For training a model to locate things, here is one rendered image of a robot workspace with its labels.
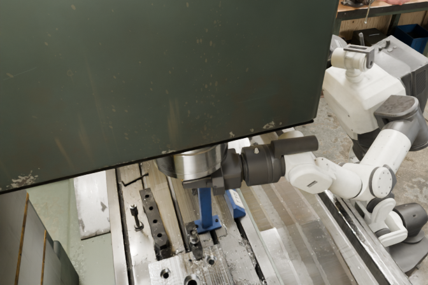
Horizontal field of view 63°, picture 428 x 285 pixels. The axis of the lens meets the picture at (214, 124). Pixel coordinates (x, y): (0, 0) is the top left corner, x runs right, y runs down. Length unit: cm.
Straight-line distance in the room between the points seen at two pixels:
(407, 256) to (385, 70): 129
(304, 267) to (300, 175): 73
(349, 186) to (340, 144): 216
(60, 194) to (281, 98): 161
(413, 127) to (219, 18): 81
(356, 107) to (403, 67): 20
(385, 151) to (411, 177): 194
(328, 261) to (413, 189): 152
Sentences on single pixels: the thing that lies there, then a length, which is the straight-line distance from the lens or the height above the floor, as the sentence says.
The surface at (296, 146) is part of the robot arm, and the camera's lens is 76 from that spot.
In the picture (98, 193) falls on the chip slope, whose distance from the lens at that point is 178.
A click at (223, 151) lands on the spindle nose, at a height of 153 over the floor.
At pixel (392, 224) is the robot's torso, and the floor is 30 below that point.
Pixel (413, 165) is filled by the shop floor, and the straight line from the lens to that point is 310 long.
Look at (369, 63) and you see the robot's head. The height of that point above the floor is 143.
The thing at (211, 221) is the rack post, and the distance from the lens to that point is 129.
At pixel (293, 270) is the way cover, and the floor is 76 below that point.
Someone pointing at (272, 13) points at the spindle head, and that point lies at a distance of 48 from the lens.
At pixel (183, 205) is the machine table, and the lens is 139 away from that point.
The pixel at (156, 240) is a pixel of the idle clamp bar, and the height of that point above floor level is 96.
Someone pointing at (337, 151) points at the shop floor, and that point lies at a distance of 300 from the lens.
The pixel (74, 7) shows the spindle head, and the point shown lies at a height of 186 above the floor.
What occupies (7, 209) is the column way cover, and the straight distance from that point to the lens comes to 98.
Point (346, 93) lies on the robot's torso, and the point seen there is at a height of 131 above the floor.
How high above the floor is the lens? 200
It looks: 40 degrees down
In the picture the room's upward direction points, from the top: 2 degrees counter-clockwise
